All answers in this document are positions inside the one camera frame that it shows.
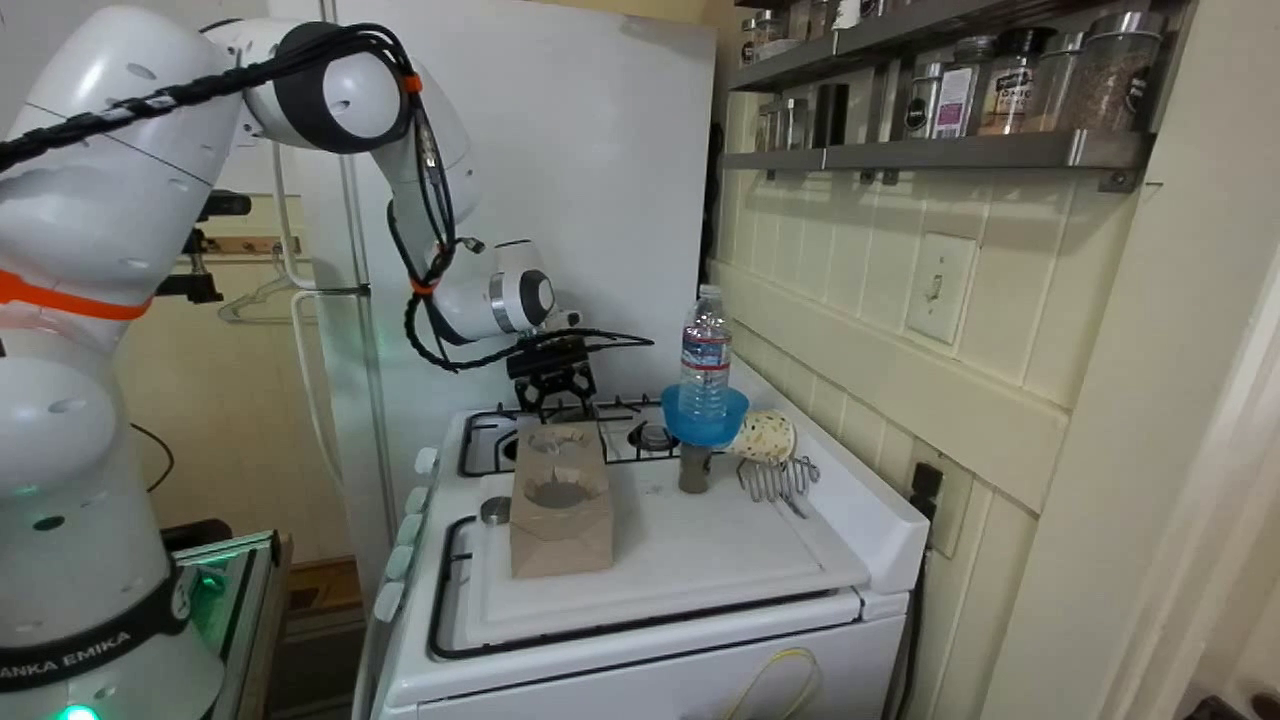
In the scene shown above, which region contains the clear water bottle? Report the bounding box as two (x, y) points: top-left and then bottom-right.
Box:
(678, 285), (731, 385)

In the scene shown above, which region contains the glass spice jar right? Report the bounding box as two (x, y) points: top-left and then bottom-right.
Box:
(1065, 8), (1163, 134)

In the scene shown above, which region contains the spice jar purple label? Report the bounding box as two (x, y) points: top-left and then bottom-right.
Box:
(930, 63), (980, 140)

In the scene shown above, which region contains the dotted paper cup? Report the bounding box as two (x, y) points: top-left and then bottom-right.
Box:
(731, 411), (794, 465)

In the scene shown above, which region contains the brown cardboard box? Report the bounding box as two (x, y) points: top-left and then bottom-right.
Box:
(509, 425), (615, 582)

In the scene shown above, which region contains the blue plastic funnel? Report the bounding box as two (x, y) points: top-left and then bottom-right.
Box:
(660, 385), (747, 450)

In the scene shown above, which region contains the grey wall spice shelf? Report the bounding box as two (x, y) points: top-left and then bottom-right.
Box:
(723, 0), (1196, 193)

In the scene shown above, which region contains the grey spice bottle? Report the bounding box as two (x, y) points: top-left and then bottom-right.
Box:
(678, 450), (710, 496)

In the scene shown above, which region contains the white gas stove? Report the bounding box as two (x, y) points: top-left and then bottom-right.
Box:
(353, 400), (928, 720)

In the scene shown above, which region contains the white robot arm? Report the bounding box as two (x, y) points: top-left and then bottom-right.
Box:
(0, 4), (556, 720)

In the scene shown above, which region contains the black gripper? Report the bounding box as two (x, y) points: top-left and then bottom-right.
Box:
(509, 337), (596, 411)

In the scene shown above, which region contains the green lit control box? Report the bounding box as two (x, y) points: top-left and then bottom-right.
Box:
(177, 534), (288, 720)

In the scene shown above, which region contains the white refrigerator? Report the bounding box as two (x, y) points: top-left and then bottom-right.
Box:
(281, 0), (715, 563)

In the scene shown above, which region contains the black camera on stand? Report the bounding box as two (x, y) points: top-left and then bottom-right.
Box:
(161, 188), (251, 305)

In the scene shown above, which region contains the black wall plug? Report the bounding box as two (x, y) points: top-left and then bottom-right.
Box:
(909, 465), (943, 521)

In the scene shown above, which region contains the metal wire whisk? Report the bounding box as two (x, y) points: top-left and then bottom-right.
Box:
(737, 458), (821, 509)

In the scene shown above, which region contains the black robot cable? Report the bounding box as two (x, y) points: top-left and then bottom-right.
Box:
(0, 22), (655, 372)

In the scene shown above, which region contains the white light switch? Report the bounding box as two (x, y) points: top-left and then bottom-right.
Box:
(909, 237), (974, 343)

